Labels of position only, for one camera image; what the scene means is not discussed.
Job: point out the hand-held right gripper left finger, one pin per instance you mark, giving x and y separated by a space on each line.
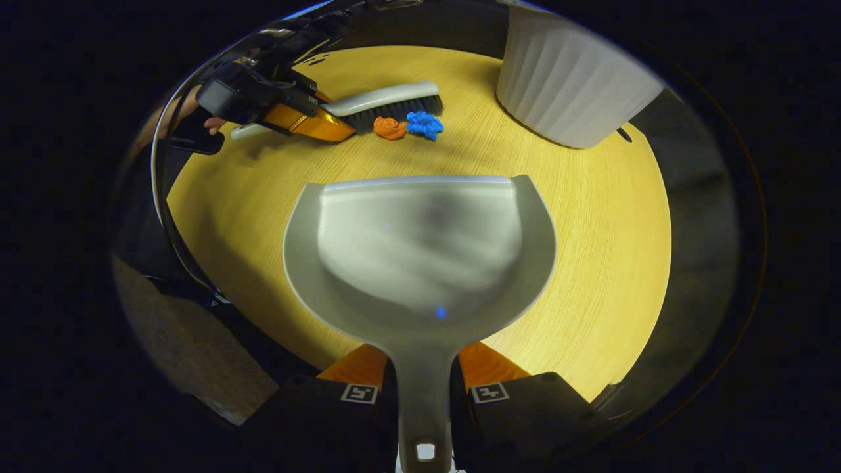
315 420

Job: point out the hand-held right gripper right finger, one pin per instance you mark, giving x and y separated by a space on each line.
519 420

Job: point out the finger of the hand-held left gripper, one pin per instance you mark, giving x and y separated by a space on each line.
315 125
322 97

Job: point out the small grey broom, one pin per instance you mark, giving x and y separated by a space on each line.
387 100

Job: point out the orange paper trash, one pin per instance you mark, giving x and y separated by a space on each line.
389 128

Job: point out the blue paper trash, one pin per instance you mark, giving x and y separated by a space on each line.
425 125

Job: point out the grey dustpan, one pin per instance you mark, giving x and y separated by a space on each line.
420 249

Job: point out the white ribbed garbage bin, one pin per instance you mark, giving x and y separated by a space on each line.
571 79

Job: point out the wooden desktop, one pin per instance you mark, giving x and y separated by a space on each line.
591 236

